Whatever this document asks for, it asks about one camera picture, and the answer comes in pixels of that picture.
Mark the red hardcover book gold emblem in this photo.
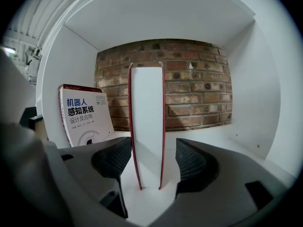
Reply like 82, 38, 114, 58
127, 62, 166, 191

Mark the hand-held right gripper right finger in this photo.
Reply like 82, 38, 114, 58
151, 138, 294, 227

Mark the white cover book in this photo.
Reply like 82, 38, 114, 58
59, 88, 116, 148

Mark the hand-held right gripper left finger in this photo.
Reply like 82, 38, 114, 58
57, 137, 133, 227

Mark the white desk with hutch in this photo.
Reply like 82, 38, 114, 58
35, 0, 299, 186
56, 123, 296, 224

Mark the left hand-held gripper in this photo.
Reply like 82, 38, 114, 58
0, 47, 79, 227

